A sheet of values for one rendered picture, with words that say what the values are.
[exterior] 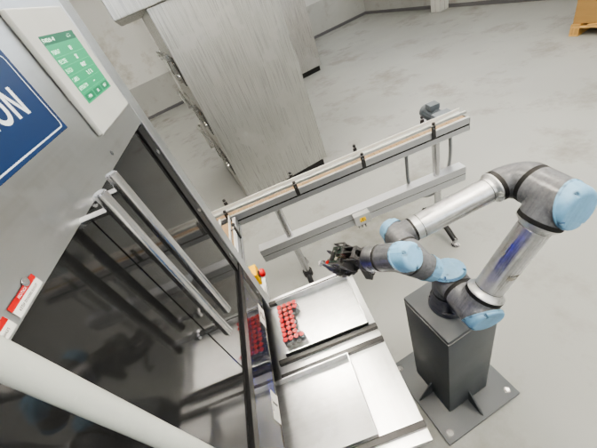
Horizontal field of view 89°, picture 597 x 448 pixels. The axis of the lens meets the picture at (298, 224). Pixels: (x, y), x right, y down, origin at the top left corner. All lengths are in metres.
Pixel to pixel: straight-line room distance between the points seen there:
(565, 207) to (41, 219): 1.03
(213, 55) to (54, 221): 2.79
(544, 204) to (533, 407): 1.34
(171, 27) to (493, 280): 2.89
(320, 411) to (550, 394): 1.33
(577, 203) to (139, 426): 0.96
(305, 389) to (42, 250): 0.96
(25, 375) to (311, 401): 0.98
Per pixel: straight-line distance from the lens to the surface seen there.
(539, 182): 1.01
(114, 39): 10.35
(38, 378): 0.33
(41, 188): 0.53
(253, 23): 3.29
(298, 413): 1.21
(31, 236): 0.48
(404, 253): 0.77
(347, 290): 1.37
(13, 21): 0.71
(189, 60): 3.16
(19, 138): 0.55
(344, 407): 1.17
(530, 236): 1.04
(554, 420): 2.13
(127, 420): 0.39
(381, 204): 2.28
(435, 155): 2.31
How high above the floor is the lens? 1.97
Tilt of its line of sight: 38 degrees down
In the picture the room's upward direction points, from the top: 24 degrees counter-clockwise
